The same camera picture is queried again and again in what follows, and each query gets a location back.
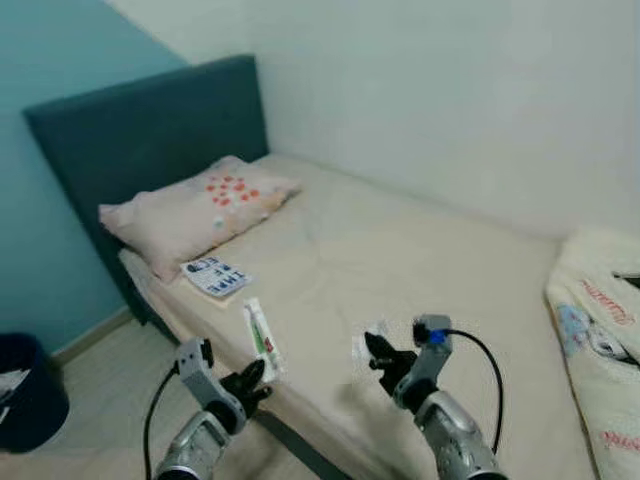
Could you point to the white plastic wrapper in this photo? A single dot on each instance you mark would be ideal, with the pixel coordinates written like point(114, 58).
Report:
point(362, 345)

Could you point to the white book with blue letters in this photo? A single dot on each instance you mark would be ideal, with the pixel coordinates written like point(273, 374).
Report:
point(215, 277)

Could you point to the pink pillow with coloured spots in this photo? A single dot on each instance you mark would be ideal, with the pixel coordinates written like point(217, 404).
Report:
point(180, 220)

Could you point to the cream cartoon print quilt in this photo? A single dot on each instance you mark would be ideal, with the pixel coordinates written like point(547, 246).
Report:
point(600, 400)

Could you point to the dark bed base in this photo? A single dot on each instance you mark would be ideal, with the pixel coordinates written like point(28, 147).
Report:
point(300, 450)

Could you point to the mattress with cream sheet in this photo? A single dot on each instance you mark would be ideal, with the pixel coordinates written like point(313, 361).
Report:
point(400, 260)

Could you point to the dark blue trash bin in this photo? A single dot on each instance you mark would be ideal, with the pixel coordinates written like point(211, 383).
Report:
point(35, 400)

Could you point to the crumpled white paper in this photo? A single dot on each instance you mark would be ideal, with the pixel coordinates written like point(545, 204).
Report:
point(10, 385)

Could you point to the teal fabric headboard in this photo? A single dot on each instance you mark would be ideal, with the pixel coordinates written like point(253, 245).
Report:
point(140, 130)

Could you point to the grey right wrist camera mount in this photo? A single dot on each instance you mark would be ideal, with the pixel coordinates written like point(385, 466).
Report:
point(430, 355)

